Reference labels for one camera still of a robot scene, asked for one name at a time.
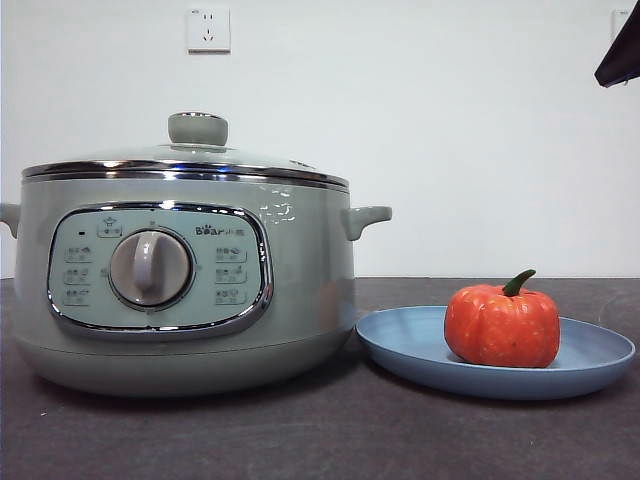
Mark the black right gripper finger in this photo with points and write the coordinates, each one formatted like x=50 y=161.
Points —
x=625 y=60

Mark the orange pumpkin with green stem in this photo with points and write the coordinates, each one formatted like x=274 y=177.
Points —
x=500 y=325

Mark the glass lid with green knob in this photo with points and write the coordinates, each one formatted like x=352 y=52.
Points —
x=197 y=129

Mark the blue round plate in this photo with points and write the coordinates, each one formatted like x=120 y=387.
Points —
x=400 y=345

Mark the pale green electric steamer pot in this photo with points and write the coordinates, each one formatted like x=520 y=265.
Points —
x=300 y=300

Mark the white wall socket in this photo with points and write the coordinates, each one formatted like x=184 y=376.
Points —
x=617 y=22
x=209 y=30

